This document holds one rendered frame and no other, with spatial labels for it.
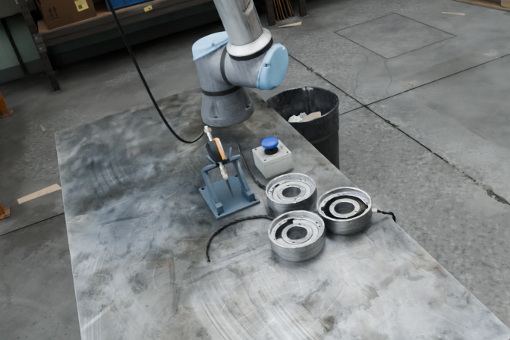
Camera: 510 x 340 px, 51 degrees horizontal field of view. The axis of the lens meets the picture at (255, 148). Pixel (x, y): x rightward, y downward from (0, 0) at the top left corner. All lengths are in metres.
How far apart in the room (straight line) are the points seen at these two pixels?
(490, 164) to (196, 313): 1.93
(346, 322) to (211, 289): 0.25
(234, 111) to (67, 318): 1.18
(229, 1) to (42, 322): 1.53
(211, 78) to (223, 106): 0.08
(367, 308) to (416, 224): 1.40
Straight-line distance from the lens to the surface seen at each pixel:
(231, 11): 1.25
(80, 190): 1.38
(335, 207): 1.06
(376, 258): 0.99
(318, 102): 2.48
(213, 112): 1.47
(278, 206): 1.07
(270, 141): 1.20
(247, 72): 1.33
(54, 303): 2.37
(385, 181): 2.53
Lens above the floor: 1.48
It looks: 31 degrees down
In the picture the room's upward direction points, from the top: 11 degrees counter-clockwise
